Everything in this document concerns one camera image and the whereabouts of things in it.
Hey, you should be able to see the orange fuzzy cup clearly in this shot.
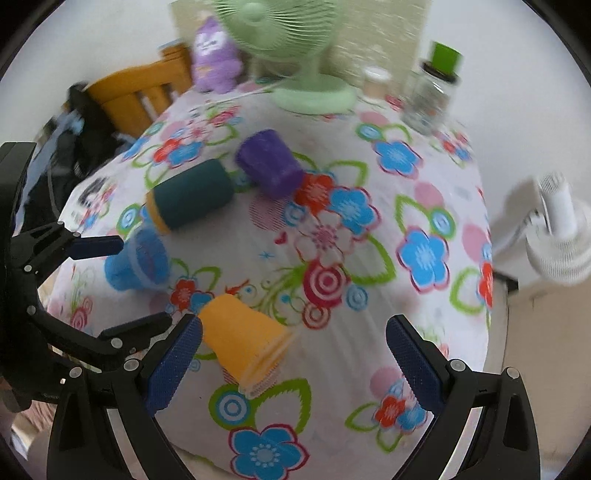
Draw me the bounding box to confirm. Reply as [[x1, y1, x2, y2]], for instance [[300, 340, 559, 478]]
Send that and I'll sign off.
[[198, 294, 296, 398]]

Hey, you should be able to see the blue fuzzy cup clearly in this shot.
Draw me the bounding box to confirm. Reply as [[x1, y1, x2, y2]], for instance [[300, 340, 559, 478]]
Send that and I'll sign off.
[[104, 227, 170, 291]]

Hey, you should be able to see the teal cup with yellow rim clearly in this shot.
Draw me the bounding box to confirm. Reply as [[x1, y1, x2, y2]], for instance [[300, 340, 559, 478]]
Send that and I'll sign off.
[[145, 159, 235, 234]]

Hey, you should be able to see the purple fuzzy cup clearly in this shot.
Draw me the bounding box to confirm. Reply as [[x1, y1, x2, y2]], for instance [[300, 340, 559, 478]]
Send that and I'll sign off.
[[235, 129, 304, 200]]

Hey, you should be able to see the green cup on jar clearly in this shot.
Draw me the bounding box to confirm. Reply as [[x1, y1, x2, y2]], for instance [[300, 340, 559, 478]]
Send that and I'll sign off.
[[430, 42, 463, 75]]

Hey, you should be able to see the black clothing pile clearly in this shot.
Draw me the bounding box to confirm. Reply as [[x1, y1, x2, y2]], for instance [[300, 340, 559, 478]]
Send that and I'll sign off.
[[16, 83, 135, 232]]

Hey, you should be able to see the wooden chair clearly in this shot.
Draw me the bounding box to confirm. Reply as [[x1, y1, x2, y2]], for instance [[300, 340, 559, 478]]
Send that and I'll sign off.
[[86, 42, 192, 138]]

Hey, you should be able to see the white standing fan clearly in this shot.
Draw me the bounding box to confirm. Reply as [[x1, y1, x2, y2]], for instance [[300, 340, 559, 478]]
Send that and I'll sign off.
[[525, 172, 590, 286]]

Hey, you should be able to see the floral tablecloth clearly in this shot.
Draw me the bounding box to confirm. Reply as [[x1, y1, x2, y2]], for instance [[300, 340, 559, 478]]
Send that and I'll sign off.
[[48, 91, 493, 479]]

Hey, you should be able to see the purple plush toy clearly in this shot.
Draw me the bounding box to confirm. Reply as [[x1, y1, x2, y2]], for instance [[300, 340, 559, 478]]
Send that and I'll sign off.
[[191, 16, 243, 94]]

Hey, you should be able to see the green desk fan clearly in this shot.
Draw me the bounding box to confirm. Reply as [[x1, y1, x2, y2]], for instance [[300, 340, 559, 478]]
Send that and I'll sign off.
[[213, 0, 356, 115]]

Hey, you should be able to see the glass mason jar mug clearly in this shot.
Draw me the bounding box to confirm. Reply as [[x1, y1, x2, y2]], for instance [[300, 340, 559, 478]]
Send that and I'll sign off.
[[402, 60, 460, 136]]

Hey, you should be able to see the cotton swab container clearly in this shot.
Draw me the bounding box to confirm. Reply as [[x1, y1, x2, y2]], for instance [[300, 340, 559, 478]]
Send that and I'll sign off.
[[362, 66, 392, 101]]

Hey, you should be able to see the white fan cable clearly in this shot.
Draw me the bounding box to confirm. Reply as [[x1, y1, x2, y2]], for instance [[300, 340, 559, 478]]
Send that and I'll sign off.
[[188, 82, 288, 112]]

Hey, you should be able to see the beige patterned wall mat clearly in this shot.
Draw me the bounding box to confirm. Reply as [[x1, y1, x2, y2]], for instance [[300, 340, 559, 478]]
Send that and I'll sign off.
[[169, 0, 432, 95]]

